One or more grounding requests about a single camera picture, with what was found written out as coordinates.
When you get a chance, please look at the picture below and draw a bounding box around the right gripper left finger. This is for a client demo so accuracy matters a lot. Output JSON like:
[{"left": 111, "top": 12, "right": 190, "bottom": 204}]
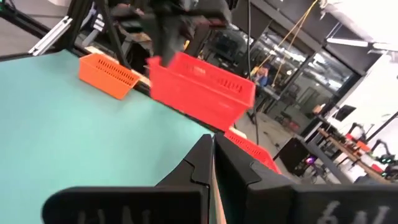
[{"left": 42, "top": 133, "right": 215, "bottom": 224}]

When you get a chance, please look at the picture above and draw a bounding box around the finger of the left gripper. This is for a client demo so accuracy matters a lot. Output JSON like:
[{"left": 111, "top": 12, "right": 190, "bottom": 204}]
[
  {"left": 185, "top": 24, "right": 210, "bottom": 58},
  {"left": 154, "top": 27, "right": 184, "bottom": 68}
]

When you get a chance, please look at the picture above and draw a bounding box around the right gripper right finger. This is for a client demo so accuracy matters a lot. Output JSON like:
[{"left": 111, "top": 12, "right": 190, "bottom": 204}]
[{"left": 214, "top": 132, "right": 398, "bottom": 224}]

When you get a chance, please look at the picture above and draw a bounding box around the red plastic basket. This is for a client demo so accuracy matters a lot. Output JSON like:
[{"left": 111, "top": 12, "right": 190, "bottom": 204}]
[
  {"left": 223, "top": 129, "right": 282, "bottom": 175},
  {"left": 147, "top": 51, "right": 256, "bottom": 132}
]

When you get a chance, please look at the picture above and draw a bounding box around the orange plastic basket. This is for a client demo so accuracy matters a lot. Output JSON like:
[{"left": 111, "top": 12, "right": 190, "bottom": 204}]
[{"left": 78, "top": 52, "right": 141, "bottom": 100}]

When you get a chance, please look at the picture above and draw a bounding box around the black computer case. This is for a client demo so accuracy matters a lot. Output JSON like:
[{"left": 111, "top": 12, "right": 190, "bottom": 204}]
[{"left": 273, "top": 136, "right": 313, "bottom": 177}]

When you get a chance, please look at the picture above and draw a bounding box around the person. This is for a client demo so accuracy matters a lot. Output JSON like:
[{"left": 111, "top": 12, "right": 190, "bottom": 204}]
[{"left": 252, "top": 64, "right": 271, "bottom": 88}]

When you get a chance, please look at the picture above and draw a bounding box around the black monitor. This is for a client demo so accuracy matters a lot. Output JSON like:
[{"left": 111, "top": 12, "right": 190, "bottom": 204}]
[{"left": 331, "top": 104, "right": 357, "bottom": 123}]

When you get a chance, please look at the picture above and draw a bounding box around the teal table mat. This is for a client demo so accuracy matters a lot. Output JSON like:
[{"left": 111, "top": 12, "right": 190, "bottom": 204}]
[{"left": 0, "top": 49, "right": 215, "bottom": 224}]

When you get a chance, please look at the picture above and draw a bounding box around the silver aluminium extrusion bar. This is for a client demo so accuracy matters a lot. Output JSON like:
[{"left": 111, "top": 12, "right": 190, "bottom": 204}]
[{"left": 27, "top": 15, "right": 74, "bottom": 57}]

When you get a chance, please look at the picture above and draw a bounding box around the white ceiling light strip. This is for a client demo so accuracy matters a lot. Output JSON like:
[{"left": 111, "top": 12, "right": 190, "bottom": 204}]
[{"left": 326, "top": 37, "right": 369, "bottom": 48}]

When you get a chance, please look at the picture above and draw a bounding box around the black hanging cable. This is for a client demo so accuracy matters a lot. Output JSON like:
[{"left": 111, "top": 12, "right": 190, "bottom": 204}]
[{"left": 246, "top": 0, "right": 259, "bottom": 146}]

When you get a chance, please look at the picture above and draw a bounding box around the black metal shelf side frame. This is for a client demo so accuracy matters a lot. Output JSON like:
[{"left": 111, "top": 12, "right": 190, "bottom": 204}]
[{"left": 93, "top": 0, "right": 131, "bottom": 70}]

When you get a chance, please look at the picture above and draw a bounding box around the yellow hanging cable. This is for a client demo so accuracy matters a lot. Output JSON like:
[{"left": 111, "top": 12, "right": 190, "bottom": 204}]
[{"left": 257, "top": 0, "right": 320, "bottom": 68}]

